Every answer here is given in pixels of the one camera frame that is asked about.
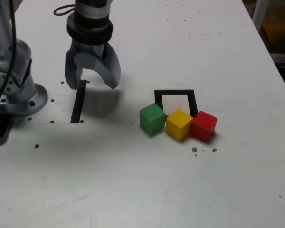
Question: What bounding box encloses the yellow cube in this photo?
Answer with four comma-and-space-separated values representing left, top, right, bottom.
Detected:
165, 108, 194, 141

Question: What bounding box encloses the long black cable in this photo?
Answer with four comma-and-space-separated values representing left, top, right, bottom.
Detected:
0, 0, 18, 114

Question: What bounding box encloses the brown background box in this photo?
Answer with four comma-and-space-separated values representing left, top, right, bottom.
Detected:
262, 4, 285, 53

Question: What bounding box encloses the green cube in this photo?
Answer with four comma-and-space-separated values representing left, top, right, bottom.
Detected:
139, 103, 166, 136

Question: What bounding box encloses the black tape strip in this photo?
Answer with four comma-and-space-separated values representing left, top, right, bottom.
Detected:
70, 79, 88, 124

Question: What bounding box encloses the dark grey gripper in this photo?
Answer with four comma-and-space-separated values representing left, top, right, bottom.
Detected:
65, 39, 122, 90

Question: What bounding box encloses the black tape square outline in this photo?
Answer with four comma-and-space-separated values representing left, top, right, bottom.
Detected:
154, 89, 199, 117

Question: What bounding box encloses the white metal frame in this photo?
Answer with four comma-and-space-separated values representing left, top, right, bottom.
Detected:
250, 0, 285, 65

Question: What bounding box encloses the thin black looped cable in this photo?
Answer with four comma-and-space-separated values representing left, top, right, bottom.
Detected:
53, 5, 76, 17

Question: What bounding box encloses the red cube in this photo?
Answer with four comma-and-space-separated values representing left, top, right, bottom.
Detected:
189, 110, 218, 143

